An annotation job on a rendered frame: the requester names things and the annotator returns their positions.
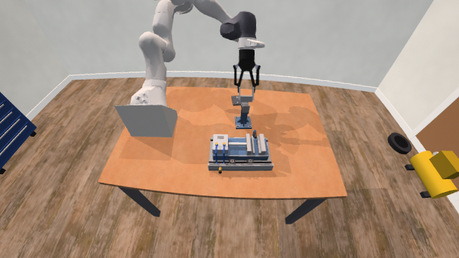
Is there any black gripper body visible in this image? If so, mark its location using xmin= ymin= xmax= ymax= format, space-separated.
xmin=238 ymin=49 xmax=255 ymax=72

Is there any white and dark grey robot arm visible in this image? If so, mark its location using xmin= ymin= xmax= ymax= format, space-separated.
xmin=129 ymin=0 xmax=265 ymax=107

